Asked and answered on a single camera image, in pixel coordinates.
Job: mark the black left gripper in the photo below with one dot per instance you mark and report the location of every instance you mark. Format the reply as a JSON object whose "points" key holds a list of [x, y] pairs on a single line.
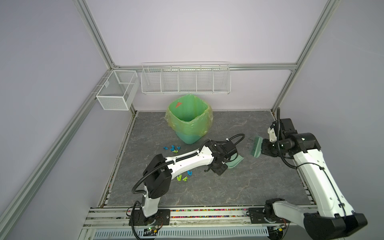
{"points": [[219, 172]]}

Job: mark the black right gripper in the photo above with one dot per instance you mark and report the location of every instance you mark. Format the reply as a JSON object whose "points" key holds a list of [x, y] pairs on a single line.
{"points": [[264, 150]]}

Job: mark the mint green hand brush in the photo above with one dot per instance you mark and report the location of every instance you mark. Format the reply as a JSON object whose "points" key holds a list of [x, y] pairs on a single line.
{"points": [[257, 147]]}

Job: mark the mint green dustpan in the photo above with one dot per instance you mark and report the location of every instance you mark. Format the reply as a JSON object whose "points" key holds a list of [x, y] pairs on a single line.
{"points": [[234, 161]]}

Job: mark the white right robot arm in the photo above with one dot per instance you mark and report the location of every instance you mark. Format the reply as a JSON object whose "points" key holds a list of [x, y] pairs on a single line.
{"points": [[334, 217]]}

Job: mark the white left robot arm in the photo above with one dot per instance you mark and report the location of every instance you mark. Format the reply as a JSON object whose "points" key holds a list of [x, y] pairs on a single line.
{"points": [[157, 177]]}

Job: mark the blue green scraps near bin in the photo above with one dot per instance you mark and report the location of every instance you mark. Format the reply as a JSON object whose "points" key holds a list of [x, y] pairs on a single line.
{"points": [[172, 148]]}

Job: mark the lime green scrap pair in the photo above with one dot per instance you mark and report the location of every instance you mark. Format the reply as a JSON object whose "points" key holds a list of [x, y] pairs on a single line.
{"points": [[181, 178]]}

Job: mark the green lined trash bin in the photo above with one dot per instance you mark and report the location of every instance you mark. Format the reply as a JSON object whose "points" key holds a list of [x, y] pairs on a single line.
{"points": [[190, 117]]}

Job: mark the small white mesh basket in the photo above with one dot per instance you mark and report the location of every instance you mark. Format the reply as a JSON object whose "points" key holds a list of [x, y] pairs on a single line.
{"points": [[118, 91]]}

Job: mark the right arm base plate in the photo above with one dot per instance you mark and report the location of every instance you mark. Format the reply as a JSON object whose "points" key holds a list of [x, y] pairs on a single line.
{"points": [[259, 215]]}

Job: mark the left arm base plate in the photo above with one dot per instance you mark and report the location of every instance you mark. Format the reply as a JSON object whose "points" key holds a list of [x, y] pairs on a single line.
{"points": [[161, 218]]}

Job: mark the long white wire basket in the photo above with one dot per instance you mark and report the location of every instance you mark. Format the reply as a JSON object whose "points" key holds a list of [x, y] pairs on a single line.
{"points": [[179, 78]]}

